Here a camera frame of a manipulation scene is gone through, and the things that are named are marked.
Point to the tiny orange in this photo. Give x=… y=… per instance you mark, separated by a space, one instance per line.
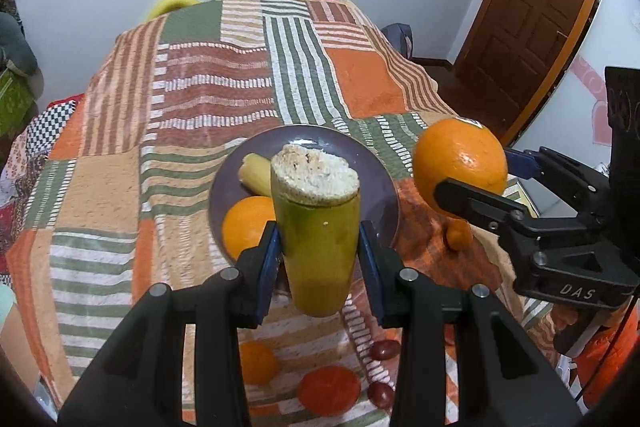
x=459 y=234

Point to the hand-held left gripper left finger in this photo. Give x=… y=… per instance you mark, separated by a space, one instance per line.
x=270 y=264

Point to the pale yellow banana piece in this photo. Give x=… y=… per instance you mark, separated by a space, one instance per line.
x=256 y=174

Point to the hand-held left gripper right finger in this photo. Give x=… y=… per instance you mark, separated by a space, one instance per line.
x=370 y=264

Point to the dark blue bag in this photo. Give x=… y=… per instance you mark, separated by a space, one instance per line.
x=400 y=39

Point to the striped patchwork blanket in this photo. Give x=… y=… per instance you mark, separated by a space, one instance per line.
x=200 y=107

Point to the red grape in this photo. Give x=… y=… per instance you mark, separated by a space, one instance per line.
x=384 y=349
x=380 y=394

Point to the red tomato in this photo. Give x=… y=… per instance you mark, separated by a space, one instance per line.
x=329 y=391

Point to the large orange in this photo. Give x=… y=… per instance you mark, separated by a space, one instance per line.
x=457 y=162

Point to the dark purple plate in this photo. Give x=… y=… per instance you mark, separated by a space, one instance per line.
x=370 y=167

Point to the floral patterned cloth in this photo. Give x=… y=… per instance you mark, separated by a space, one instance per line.
x=15 y=187

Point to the pink wall sticker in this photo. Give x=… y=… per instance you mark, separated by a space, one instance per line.
x=592 y=102

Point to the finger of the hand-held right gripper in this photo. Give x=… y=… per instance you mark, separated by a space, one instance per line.
x=520 y=163
x=472 y=204

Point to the checkered cloth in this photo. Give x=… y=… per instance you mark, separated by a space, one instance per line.
x=50 y=122

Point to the yellow round object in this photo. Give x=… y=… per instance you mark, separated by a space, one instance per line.
x=172 y=4

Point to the brown wooden door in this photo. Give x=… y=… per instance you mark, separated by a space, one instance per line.
x=535 y=12

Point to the grey cloth bundle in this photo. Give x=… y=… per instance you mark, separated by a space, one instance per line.
x=15 y=47

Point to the green cut banana piece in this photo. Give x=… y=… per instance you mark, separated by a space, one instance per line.
x=316 y=232

